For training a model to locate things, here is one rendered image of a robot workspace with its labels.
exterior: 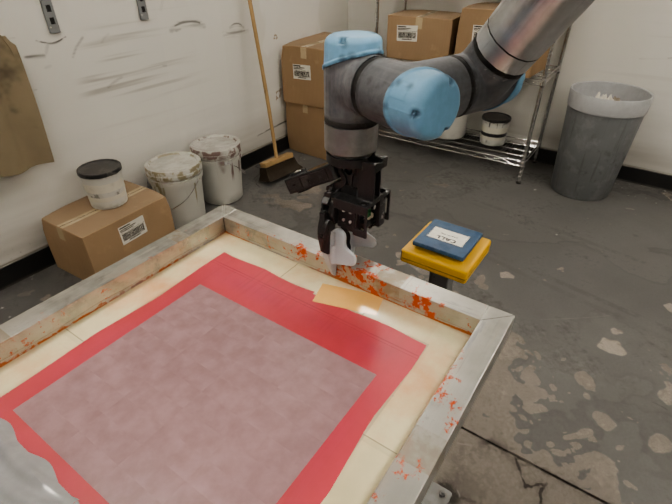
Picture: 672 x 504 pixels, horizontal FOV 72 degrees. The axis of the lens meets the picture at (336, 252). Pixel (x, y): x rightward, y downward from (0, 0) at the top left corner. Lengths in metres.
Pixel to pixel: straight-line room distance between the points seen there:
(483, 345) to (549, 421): 1.28
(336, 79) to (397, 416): 0.42
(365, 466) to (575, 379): 1.61
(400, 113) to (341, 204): 0.20
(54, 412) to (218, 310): 0.25
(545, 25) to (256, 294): 0.53
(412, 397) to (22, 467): 0.44
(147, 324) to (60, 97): 2.03
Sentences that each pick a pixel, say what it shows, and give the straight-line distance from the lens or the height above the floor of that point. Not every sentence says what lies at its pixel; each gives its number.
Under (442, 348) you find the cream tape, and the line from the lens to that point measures 0.68.
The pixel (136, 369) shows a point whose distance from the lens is 0.69.
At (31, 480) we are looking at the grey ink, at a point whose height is 0.96.
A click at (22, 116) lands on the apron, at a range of 2.57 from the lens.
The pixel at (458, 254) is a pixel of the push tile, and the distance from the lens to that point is 0.84.
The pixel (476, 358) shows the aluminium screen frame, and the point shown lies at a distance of 0.63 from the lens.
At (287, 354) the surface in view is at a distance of 0.66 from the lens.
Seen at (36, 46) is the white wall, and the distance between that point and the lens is 2.62.
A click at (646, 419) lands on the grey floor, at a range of 2.09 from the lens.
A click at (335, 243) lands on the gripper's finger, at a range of 0.72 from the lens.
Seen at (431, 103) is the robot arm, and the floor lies 1.29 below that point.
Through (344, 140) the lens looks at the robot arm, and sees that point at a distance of 0.63.
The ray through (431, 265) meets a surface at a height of 0.94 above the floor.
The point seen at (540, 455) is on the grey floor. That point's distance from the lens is 1.82.
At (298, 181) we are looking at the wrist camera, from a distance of 0.73.
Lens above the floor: 1.43
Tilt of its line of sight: 34 degrees down
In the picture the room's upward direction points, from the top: straight up
